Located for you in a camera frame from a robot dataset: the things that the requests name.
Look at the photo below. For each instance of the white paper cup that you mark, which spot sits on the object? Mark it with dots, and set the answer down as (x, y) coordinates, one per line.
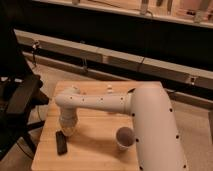
(124, 138)

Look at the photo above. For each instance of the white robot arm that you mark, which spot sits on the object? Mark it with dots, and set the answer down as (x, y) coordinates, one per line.
(158, 142)

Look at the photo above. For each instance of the black eraser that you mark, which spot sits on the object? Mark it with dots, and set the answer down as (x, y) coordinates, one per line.
(61, 143)

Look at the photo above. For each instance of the black chair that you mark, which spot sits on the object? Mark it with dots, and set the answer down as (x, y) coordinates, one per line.
(19, 93)

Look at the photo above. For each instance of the long wall rail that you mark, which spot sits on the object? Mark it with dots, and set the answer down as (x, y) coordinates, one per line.
(175, 72)

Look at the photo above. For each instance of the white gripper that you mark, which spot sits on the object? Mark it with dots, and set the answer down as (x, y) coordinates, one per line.
(68, 125)

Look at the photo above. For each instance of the small white bottle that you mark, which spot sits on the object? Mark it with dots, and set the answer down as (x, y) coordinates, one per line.
(109, 88)

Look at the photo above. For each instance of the green bowl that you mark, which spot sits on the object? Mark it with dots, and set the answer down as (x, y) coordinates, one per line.
(131, 90)

